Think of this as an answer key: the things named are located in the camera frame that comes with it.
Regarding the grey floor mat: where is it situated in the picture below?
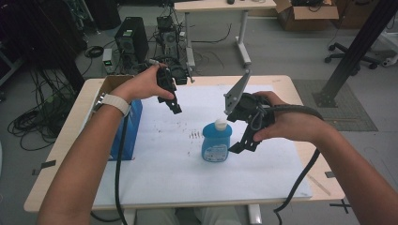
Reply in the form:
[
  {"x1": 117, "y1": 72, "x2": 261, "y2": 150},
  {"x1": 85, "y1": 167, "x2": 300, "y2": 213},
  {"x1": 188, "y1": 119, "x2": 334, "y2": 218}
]
[{"x1": 292, "y1": 78, "x2": 379, "y2": 132}]

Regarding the person's left hand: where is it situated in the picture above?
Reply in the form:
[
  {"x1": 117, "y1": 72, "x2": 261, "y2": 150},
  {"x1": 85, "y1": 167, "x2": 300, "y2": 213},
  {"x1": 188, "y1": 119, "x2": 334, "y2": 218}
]
[{"x1": 110, "y1": 63, "x2": 176, "y2": 104}]

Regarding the black metal stand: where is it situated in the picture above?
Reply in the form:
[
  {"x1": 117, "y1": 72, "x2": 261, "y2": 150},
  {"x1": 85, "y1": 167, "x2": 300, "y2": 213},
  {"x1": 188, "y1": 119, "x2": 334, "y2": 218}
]
[{"x1": 312, "y1": 0, "x2": 398, "y2": 109}]

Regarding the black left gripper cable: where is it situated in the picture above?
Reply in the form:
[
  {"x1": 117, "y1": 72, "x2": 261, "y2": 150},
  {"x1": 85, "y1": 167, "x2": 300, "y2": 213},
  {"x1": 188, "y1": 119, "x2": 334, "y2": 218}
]
[{"x1": 114, "y1": 114, "x2": 130, "y2": 225}]

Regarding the person's right hand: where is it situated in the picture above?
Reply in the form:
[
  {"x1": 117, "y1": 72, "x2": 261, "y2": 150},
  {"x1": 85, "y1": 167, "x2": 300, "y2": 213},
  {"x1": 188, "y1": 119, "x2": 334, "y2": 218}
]
[{"x1": 252, "y1": 90, "x2": 328, "y2": 143}]

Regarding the white table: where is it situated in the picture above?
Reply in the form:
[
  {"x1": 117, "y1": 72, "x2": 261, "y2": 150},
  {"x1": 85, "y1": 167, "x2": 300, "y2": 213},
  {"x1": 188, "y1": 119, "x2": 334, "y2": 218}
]
[{"x1": 173, "y1": 0, "x2": 278, "y2": 83}]

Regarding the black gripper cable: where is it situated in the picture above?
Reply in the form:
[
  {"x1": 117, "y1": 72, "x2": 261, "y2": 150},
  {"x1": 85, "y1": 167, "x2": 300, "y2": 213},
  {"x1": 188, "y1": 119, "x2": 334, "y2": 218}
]
[
  {"x1": 114, "y1": 114, "x2": 130, "y2": 225},
  {"x1": 268, "y1": 103, "x2": 326, "y2": 225}
]

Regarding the white foam mat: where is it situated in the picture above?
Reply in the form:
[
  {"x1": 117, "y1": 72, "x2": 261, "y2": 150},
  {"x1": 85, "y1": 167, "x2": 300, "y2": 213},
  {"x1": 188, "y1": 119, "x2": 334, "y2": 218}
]
[{"x1": 93, "y1": 83, "x2": 314, "y2": 210}]

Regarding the black computer tower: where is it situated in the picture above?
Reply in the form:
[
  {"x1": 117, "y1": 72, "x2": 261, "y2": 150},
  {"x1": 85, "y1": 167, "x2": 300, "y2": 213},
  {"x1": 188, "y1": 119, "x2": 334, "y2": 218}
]
[{"x1": 114, "y1": 16, "x2": 150, "y2": 65}]

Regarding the black tape cross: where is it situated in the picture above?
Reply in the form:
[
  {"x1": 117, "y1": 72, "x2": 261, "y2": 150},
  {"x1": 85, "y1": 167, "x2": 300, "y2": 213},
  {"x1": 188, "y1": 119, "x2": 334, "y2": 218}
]
[{"x1": 329, "y1": 199, "x2": 352, "y2": 216}]

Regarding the white strap wristwatch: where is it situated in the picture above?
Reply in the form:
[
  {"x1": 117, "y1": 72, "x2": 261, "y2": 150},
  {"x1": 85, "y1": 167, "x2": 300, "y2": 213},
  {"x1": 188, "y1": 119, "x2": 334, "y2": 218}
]
[{"x1": 91, "y1": 92, "x2": 132, "y2": 118}]

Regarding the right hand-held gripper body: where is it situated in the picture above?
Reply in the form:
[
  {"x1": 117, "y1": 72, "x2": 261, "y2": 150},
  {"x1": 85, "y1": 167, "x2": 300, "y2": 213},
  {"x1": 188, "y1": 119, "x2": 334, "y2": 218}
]
[{"x1": 223, "y1": 68, "x2": 277, "y2": 133}]

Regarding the small grey power unit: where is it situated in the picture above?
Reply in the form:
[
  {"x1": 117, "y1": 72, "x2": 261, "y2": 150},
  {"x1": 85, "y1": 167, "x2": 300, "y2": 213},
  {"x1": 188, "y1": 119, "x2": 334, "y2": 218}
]
[{"x1": 101, "y1": 48, "x2": 115, "y2": 75}]

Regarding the blue bottle with white cap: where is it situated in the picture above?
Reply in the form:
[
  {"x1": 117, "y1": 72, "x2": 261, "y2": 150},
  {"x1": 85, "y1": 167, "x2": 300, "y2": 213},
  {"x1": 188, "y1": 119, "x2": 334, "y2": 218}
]
[{"x1": 201, "y1": 118, "x2": 234, "y2": 163}]

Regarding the black office chair base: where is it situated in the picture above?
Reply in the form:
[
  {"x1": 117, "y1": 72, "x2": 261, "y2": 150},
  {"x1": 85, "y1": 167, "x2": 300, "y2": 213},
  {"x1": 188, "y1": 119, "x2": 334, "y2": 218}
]
[{"x1": 324, "y1": 41, "x2": 381, "y2": 71}]

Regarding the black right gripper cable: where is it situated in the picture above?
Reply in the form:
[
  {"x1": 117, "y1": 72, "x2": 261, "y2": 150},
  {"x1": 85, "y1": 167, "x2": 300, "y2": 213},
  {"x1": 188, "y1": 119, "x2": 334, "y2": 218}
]
[{"x1": 268, "y1": 103, "x2": 326, "y2": 225}]

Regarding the blue cardboard box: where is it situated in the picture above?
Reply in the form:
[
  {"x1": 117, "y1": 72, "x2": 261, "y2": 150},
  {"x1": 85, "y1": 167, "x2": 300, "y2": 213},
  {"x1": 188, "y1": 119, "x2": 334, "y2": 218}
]
[{"x1": 82, "y1": 74, "x2": 144, "y2": 162}]

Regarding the open computer case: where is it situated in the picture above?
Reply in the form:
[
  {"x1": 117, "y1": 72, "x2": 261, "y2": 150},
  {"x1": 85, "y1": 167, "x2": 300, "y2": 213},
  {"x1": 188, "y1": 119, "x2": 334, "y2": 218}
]
[{"x1": 156, "y1": 15, "x2": 180, "y2": 61}]

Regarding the tangle of black cables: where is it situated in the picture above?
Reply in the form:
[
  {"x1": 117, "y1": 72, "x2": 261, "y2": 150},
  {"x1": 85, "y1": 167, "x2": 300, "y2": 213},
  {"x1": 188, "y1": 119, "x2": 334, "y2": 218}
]
[{"x1": 7, "y1": 67, "x2": 83, "y2": 152}]

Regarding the brown cardboard box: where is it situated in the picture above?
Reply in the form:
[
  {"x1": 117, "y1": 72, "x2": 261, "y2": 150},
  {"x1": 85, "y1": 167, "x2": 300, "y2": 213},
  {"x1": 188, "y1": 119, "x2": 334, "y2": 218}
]
[{"x1": 273, "y1": 0, "x2": 340, "y2": 33}]

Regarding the coiled black cable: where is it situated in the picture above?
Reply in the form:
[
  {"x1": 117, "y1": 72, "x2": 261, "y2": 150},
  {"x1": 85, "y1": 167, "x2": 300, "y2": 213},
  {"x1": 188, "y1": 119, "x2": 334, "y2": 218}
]
[{"x1": 84, "y1": 45, "x2": 105, "y2": 59}]

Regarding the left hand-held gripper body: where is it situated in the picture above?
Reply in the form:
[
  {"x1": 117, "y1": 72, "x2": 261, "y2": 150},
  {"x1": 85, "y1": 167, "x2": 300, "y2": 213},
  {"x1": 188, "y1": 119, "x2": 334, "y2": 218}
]
[{"x1": 155, "y1": 63, "x2": 190, "y2": 105}]

